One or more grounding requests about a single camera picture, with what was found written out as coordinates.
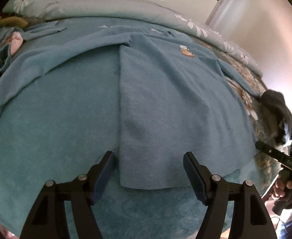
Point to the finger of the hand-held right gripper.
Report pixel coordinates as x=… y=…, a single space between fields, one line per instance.
x=267 y=150

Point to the daisy print quilt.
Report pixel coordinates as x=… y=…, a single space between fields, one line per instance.
x=98 y=2

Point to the pink fleece garment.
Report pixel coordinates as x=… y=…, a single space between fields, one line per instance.
x=16 y=39

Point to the brown fleece garment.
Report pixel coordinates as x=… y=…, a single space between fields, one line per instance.
x=11 y=21

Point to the dark cloth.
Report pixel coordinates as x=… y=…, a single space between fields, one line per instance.
x=275 y=107

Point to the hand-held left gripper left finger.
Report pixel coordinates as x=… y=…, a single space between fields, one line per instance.
x=103 y=176

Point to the person's right hand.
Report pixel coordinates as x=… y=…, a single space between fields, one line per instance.
x=281 y=189

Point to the steel blue thin garment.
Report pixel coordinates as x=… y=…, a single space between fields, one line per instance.
x=44 y=31

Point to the teal fleece garment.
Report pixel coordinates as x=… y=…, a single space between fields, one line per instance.
x=160 y=92

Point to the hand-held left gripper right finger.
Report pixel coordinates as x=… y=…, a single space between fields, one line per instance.
x=195 y=176

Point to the blue patterned plush blanket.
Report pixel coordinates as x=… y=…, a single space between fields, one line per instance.
x=48 y=142

